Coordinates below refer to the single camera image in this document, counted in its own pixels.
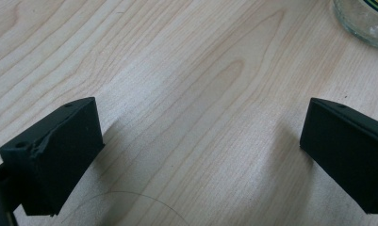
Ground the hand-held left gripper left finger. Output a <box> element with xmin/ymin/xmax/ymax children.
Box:
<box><xmin>0</xmin><ymin>96</ymin><xmax>106</xmax><ymax>218</ymax></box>

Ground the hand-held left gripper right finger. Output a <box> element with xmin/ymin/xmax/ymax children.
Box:
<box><xmin>299</xmin><ymin>97</ymin><xmax>378</xmax><ymax>216</ymax></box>

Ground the clear glass jar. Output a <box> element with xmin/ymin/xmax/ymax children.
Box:
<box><xmin>332</xmin><ymin>0</ymin><xmax>378</xmax><ymax>50</ymax></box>

